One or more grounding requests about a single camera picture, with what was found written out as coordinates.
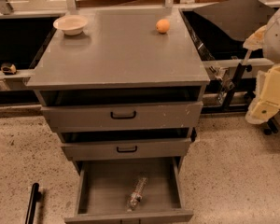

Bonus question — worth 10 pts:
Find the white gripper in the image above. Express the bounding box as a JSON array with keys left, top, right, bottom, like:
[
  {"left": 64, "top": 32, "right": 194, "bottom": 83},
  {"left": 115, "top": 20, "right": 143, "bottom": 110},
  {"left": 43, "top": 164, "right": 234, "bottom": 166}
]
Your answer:
[{"left": 243, "top": 8, "right": 280, "bottom": 124}]

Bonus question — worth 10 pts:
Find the white bowl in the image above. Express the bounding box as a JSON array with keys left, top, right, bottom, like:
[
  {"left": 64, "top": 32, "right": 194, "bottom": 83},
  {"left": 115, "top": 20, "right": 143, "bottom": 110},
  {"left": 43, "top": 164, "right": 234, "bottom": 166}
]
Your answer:
[{"left": 53, "top": 15, "right": 88, "bottom": 35}]

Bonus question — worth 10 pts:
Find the grey drawer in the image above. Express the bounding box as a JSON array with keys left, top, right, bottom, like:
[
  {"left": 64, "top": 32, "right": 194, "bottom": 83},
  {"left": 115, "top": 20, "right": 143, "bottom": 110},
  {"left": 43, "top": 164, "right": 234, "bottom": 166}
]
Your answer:
[
  {"left": 42, "top": 102, "right": 203, "bottom": 133},
  {"left": 62, "top": 138, "right": 190, "bottom": 161},
  {"left": 64, "top": 158, "right": 193, "bottom": 224}
]

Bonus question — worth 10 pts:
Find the grey top drawer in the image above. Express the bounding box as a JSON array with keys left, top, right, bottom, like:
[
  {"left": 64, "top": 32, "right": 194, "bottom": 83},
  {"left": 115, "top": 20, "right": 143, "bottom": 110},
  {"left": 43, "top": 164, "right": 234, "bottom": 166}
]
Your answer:
[{"left": 42, "top": 102, "right": 203, "bottom": 133}]

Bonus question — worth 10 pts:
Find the grey drawer cabinet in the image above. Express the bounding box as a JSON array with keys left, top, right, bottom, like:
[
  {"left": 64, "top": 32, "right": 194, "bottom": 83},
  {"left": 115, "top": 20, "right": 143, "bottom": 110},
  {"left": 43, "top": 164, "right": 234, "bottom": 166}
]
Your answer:
[{"left": 26, "top": 7, "right": 211, "bottom": 175}]

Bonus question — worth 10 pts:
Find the grey middle drawer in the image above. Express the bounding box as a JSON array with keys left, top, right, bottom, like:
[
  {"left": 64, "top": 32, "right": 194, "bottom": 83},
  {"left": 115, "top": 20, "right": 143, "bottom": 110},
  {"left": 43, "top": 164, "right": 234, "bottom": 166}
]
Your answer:
[{"left": 62, "top": 138, "right": 190, "bottom": 161}]

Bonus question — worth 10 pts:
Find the black stand table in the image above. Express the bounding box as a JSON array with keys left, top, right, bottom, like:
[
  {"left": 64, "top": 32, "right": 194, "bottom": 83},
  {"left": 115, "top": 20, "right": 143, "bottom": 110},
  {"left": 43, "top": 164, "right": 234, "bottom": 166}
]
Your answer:
[{"left": 185, "top": 0, "right": 276, "bottom": 113}]

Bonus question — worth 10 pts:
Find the grey bottom drawer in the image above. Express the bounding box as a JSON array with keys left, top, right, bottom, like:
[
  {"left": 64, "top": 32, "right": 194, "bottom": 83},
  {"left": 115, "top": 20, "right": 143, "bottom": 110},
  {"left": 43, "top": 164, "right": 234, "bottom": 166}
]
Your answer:
[{"left": 64, "top": 158, "right": 193, "bottom": 224}]

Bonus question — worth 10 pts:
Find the black pole on floor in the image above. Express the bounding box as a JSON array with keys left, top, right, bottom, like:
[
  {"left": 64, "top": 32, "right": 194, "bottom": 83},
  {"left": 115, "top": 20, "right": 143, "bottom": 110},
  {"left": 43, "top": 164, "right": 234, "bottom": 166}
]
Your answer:
[{"left": 24, "top": 183, "right": 41, "bottom": 224}]

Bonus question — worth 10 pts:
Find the clear plastic water bottle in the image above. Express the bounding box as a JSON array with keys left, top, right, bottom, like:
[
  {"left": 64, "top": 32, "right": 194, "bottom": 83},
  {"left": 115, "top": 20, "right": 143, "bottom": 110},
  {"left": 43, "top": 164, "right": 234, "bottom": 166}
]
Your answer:
[{"left": 127, "top": 175, "right": 148, "bottom": 211}]

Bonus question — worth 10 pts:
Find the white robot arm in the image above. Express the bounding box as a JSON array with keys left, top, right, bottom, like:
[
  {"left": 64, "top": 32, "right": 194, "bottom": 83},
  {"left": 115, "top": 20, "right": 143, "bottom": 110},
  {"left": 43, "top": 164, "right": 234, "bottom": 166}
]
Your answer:
[{"left": 243, "top": 8, "right": 280, "bottom": 124}]

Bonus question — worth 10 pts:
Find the orange fruit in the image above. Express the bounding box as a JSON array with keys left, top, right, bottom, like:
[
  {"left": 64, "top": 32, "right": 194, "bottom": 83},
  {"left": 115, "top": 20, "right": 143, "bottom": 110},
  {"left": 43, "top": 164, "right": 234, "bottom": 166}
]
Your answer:
[{"left": 156, "top": 19, "right": 170, "bottom": 34}]

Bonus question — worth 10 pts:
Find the tape measure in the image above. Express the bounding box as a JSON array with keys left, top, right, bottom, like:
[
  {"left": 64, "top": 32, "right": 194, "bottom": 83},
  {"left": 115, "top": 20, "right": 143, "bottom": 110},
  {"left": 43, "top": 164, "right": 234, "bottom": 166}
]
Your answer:
[{"left": 1, "top": 63, "right": 17, "bottom": 75}]

